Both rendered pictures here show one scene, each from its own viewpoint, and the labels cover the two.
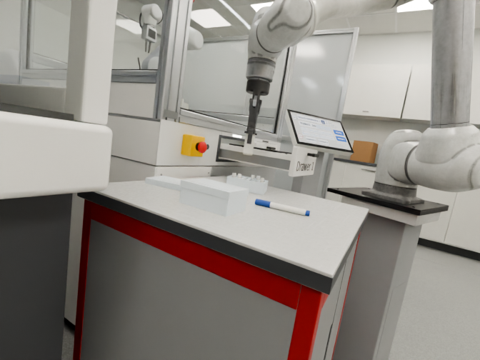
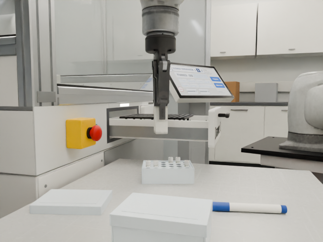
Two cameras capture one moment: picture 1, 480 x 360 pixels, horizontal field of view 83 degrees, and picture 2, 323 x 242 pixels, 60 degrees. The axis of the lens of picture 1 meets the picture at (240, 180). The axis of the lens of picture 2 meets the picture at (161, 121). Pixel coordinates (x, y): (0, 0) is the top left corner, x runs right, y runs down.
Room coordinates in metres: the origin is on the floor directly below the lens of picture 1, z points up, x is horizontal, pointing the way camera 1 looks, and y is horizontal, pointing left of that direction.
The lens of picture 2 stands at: (0.22, 0.14, 0.96)
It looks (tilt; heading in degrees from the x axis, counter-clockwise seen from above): 5 degrees down; 347
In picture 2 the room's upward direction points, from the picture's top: straight up
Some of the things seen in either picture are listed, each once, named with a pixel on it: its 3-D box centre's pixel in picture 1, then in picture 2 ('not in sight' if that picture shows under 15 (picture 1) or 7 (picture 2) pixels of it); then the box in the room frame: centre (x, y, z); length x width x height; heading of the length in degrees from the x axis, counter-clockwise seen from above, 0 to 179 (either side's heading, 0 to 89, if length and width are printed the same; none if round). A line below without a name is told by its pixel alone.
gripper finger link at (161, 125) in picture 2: (248, 144); (161, 119); (0.89, -0.01, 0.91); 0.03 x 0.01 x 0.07; 86
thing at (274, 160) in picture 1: (258, 156); (155, 125); (1.20, -0.06, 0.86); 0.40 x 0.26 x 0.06; 61
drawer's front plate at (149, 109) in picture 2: (265, 153); (153, 116); (1.53, -0.12, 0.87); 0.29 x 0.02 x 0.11; 151
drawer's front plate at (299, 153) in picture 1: (304, 161); (215, 124); (1.10, -0.25, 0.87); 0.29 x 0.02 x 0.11; 151
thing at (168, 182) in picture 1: (173, 183); (74, 200); (0.76, 0.19, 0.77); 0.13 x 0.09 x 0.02; 74
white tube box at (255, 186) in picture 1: (247, 183); (167, 171); (0.89, -0.03, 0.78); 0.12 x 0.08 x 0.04; 78
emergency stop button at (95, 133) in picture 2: (201, 147); (94, 133); (0.94, 0.15, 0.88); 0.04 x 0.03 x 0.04; 151
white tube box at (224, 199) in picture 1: (213, 195); (164, 223); (0.59, 0.05, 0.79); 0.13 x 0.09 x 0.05; 62
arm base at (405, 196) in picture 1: (395, 191); (311, 139); (1.11, -0.64, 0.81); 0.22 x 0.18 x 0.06; 129
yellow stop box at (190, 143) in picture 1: (193, 146); (82, 132); (0.95, 0.18, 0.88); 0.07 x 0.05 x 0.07; 151
